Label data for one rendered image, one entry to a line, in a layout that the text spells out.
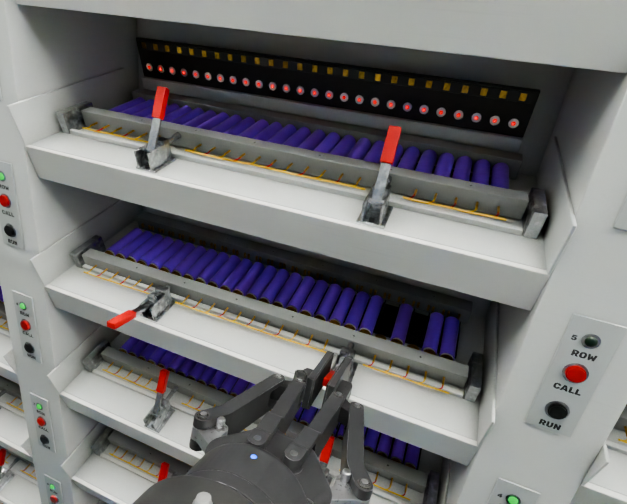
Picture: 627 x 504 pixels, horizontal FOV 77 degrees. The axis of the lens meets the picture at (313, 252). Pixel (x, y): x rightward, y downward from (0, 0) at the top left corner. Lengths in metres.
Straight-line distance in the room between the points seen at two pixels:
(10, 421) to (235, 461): 0.86
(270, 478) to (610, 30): 0.36
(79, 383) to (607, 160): 0.77
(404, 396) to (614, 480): 0.21
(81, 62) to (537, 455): 0.72
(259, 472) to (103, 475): 0.71
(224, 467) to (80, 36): 0.58
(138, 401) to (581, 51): 0.71
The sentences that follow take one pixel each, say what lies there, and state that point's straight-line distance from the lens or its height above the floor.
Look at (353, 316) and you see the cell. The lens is 0.53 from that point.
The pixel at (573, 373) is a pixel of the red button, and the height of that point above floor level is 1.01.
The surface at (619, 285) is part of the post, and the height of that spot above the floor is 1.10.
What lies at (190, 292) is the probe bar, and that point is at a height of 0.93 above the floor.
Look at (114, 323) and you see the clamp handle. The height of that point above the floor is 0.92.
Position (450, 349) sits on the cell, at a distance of 0.52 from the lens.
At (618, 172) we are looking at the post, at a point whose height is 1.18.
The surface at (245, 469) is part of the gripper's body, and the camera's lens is 0.23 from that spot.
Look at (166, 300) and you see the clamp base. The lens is 0.58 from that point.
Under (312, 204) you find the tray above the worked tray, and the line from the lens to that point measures 0.41.
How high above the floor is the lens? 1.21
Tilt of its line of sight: 22 degrees down
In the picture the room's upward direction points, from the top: 9 degrees clockwise
